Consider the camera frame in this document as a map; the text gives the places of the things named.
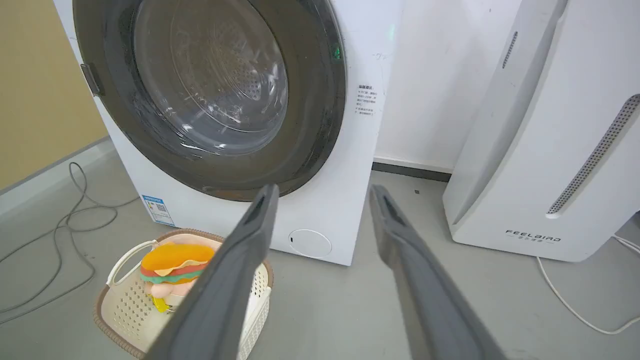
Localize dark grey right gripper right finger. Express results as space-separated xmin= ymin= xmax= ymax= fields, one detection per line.
xmin=369 ymin=184 xmax=507 ymax=360

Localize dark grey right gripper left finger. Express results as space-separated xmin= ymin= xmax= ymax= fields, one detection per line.
xmin=144 ymin=183 xmax=280 ymax=360

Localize white front-load washing machine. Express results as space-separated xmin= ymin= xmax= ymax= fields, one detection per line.
xmin=53 ymin=0 xmax=407 ymax=267

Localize round dark washing machine door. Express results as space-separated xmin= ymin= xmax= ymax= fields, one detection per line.
xmin=72 ymin=0 xmax=347 ymax=203

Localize hamburger plush doll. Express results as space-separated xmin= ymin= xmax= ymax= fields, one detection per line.
xmin=139 ymin=242 xmax=216 ymax=314

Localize white perforated laundry basket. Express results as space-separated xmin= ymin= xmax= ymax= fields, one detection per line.
xmin=93 ymin=228 xmax=275 ymax=360

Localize white air purifier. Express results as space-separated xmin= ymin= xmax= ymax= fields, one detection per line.
xmin=442 ymin=0 xmax=640 ymax=263

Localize white power cable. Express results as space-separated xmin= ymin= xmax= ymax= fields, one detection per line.
xmin=536 ymin=234 xmax=640 ymax=335

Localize grey floor cable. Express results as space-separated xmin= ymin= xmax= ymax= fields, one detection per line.
xmin=0 ymin=161 xmax=141 ymax=326

